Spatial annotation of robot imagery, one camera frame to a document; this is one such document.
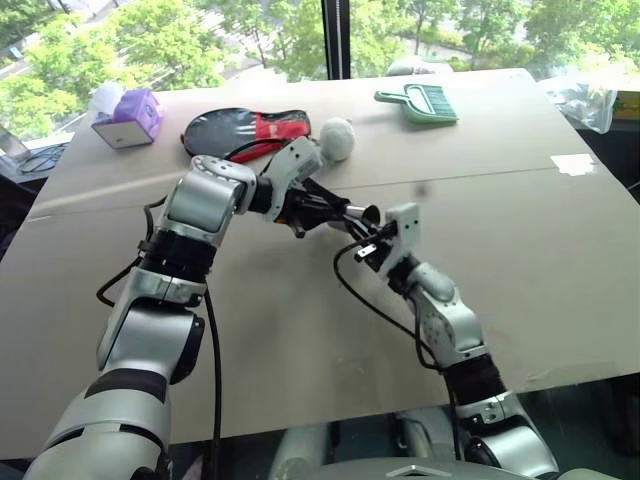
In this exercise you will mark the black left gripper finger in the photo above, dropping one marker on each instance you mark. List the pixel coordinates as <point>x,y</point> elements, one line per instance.
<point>330,192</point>
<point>350,229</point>

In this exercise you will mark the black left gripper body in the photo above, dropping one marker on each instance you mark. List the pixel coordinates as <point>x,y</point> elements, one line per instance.
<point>307,210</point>

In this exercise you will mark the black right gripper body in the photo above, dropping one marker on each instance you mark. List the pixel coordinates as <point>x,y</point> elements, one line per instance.
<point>386,249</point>

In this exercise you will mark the small metal cup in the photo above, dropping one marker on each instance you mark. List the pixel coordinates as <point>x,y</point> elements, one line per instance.
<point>367,215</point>

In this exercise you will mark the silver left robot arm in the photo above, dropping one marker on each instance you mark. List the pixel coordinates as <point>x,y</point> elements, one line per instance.
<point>195,200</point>

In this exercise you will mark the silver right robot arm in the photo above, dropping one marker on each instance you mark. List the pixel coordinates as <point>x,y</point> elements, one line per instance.
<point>445,310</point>

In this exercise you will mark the grey-white fuzzy ball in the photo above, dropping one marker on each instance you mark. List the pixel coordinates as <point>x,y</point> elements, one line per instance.
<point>337,138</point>

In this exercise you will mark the green dustpan with brush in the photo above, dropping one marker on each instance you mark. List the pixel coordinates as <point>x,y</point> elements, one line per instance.
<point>422,102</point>

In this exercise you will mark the grey rounded object behind table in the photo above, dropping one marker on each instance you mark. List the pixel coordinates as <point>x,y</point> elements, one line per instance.
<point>411,65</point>

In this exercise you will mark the grey rounded shape under table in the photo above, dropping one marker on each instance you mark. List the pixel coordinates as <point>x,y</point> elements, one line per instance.
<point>425,429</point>
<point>302,452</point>

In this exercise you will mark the purple tissue box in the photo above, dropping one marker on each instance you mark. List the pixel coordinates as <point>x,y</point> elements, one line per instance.
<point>129,120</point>

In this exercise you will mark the silver robot torso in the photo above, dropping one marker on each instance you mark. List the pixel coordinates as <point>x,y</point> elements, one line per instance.
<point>430,471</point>

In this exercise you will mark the clear plastic bag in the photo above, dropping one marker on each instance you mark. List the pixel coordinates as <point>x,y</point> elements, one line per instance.
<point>585,102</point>

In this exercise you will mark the yellow-green box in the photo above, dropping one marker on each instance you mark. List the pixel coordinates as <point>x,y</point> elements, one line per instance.
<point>628,104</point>

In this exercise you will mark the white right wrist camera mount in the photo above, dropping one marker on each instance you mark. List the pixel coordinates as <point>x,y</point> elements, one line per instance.
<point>402,235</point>

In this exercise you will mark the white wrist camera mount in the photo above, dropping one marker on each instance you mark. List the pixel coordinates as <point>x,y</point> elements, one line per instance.
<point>402,235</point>
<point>296,162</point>

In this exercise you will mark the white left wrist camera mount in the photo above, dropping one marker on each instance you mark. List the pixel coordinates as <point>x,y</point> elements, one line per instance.
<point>296,162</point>

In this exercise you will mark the black window frame post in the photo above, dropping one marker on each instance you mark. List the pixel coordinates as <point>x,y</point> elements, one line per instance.
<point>335,39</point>

